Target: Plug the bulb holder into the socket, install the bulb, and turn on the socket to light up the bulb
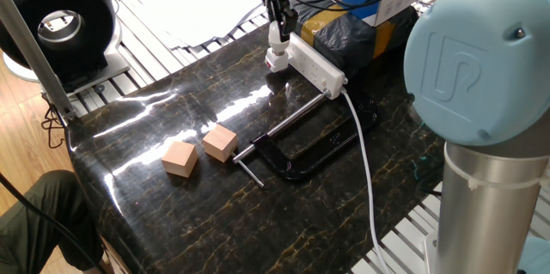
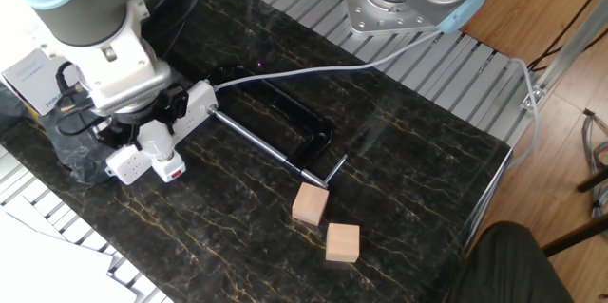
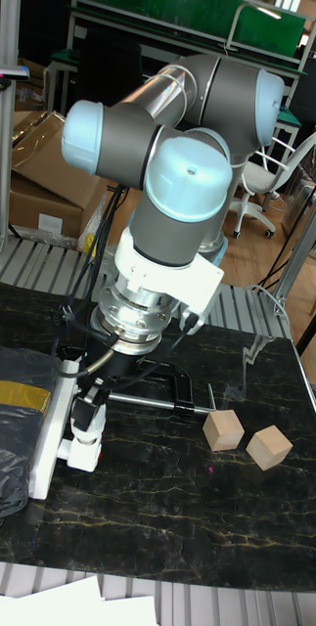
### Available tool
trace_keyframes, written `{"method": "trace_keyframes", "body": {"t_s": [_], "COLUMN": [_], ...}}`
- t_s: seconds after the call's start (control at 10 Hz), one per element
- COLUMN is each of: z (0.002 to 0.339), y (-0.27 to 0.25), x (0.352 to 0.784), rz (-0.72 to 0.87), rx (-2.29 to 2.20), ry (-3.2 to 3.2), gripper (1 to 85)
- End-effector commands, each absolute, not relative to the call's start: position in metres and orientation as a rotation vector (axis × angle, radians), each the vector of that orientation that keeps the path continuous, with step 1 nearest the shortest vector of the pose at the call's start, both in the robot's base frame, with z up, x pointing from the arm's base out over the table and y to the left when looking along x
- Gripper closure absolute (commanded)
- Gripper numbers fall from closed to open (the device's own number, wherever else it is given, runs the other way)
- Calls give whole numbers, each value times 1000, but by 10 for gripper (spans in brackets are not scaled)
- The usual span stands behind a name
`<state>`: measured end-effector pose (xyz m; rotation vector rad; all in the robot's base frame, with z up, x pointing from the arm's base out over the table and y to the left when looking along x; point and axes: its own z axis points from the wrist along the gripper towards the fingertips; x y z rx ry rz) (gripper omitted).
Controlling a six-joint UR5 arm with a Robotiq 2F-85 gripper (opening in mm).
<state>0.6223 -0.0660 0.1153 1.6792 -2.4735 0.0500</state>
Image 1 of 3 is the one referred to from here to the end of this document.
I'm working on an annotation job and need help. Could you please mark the wooden cube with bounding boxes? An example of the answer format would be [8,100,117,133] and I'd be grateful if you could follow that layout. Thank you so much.
[201,124,240,163]
[161,140,199,179]

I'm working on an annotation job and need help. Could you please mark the black C-clamp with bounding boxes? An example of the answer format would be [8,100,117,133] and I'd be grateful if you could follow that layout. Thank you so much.
[231,88,380,189]

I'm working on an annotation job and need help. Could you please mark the thin black cable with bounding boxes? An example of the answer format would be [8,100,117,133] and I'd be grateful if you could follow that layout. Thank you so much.
[0,173,108,274]

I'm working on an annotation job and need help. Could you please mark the white power strip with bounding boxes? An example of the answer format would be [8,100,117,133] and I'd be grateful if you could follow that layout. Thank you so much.
[286,32,349,101]

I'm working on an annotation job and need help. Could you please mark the white bulb holder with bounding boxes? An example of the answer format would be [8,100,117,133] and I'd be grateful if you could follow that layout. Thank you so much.
[265,48,291,74]

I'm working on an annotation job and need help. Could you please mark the black plastic wrapped package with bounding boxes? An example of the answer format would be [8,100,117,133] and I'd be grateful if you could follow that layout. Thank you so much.
[291,0,420,77]

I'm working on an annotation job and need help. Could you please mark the tangled dark cable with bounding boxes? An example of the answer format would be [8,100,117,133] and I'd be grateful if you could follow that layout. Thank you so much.
[40,93,66,149]

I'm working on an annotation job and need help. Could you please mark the white paper sheets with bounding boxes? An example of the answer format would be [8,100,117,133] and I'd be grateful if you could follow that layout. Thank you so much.
[124,0,270,50]

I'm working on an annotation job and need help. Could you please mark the dark trousered person leg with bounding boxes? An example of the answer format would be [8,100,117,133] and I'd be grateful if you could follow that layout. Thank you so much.
[0,169,104,274]

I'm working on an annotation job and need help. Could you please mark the white light bulb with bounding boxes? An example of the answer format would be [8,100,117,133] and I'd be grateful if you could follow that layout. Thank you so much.
[267,22,291,55]

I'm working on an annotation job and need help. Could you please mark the aluminium frame post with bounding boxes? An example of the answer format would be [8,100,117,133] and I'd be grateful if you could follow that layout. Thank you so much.
[0,0,78,123]

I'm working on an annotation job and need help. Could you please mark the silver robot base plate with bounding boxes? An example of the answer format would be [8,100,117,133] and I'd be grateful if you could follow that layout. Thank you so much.
[423,230,439,274]

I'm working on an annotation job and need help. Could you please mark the white power strip cable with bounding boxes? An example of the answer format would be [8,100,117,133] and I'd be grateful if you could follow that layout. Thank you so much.
[339,88,392,274]

